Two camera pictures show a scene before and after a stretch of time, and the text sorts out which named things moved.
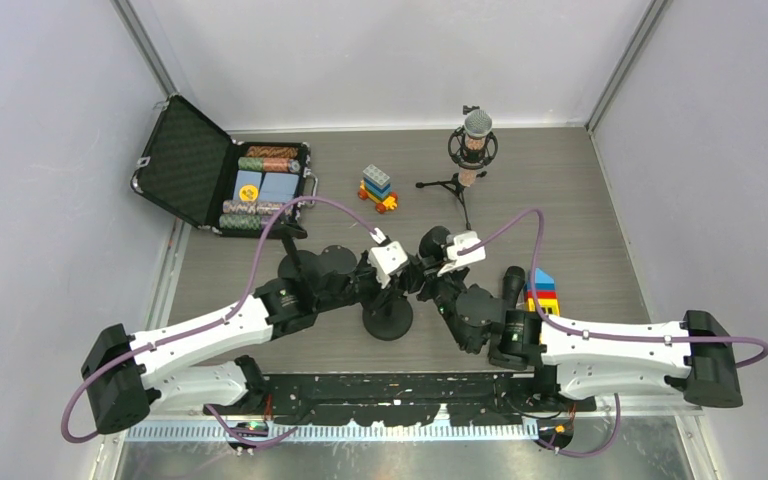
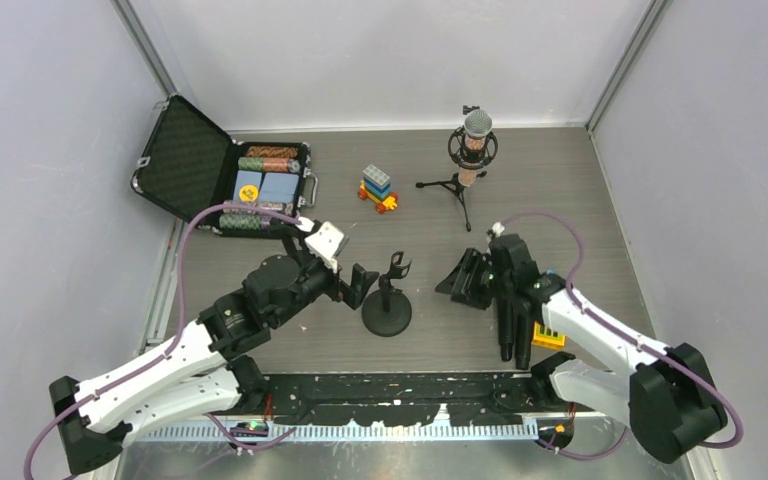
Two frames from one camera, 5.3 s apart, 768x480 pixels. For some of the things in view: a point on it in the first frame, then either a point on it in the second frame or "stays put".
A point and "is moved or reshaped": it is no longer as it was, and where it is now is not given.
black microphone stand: [390, 318] stays put
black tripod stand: [454, 186] stays put
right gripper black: [434, 281] → [471, 263]
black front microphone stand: [295, 264] stays put
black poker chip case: [197, 172] stays put
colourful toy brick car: [376, 186] stays put
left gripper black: [377, 293] → [353, 293]
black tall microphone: [432, 241] is moved or reshaped
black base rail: [388, 400] stays put
